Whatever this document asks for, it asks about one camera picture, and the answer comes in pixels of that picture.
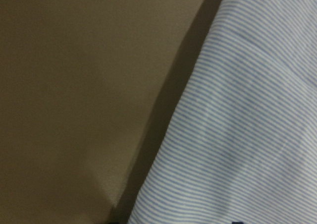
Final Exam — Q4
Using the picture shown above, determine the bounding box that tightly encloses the light blue striped shirt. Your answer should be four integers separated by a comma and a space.
128, 0, 317, 224

